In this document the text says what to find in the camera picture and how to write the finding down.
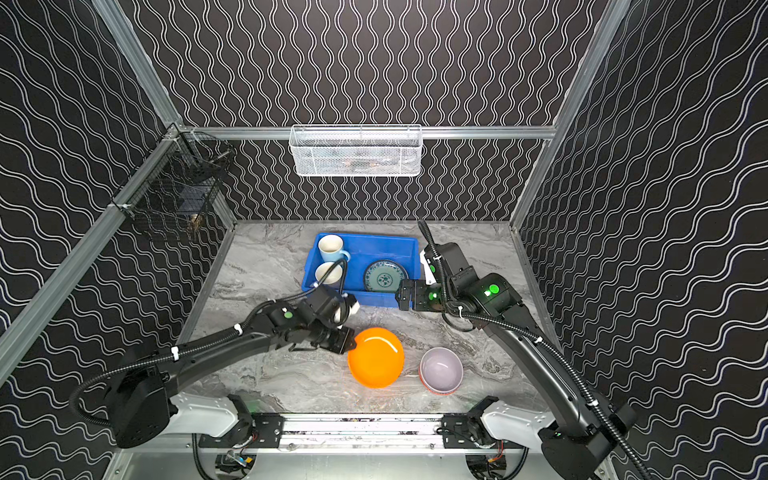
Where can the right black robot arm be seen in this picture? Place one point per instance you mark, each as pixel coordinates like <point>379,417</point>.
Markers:
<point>580,427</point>

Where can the black wire basket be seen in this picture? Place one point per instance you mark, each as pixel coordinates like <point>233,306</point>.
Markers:
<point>175,203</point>

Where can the light blue mug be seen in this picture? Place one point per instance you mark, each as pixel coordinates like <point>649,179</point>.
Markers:
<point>331,248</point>

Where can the orange plate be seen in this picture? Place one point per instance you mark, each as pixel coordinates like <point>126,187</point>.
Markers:
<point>378,359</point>

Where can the green patterned plate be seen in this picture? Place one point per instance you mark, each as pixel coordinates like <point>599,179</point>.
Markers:
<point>384,276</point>

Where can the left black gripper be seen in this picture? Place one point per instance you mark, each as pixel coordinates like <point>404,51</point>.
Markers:
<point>339,339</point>

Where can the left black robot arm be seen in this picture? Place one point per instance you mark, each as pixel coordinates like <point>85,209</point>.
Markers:
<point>141,398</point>

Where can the lavender bowl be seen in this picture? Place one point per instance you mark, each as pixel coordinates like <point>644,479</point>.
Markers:
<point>441,371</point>

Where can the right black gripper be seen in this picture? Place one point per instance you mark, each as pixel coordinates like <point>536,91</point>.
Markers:
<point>407,294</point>

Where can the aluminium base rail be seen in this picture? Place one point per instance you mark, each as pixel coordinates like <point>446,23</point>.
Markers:
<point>397,433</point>

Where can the white wire mesh basket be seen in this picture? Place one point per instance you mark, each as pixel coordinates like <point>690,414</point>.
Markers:
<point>362,150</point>

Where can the purple cream mug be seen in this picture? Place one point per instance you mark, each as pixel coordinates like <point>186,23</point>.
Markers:
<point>329,273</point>

